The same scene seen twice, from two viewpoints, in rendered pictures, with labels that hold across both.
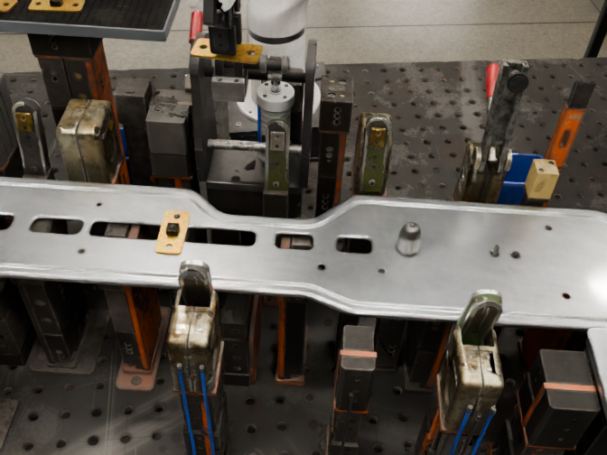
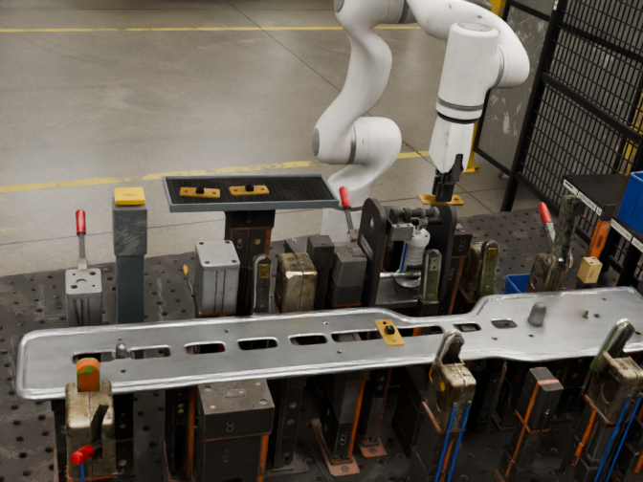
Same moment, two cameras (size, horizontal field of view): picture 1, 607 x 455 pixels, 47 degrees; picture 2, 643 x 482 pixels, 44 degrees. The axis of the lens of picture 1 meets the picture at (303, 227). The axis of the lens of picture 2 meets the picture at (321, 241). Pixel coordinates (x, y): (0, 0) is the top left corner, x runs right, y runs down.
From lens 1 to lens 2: 0.95 m
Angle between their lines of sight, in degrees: 23
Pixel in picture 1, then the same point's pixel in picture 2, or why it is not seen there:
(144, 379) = (349, 467)
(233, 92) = (406, 233)
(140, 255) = (379, 348)
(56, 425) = not seen: outside the picture
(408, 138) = not seen: hidden behind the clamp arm
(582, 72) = (519, 220)
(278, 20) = (359, 193)
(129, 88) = (321, 241)
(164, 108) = (347, 252)
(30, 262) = (311, 363)
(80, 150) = (301, 287)
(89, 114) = (301, 261)
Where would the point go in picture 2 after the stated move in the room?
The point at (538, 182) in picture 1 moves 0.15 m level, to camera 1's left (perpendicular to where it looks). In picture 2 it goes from (590, 272) to (535, 275)
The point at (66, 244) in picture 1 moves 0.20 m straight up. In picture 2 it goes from (325, 349) to (339, 262)
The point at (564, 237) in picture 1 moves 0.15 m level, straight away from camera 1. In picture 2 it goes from (616, 303) to (609, 270)
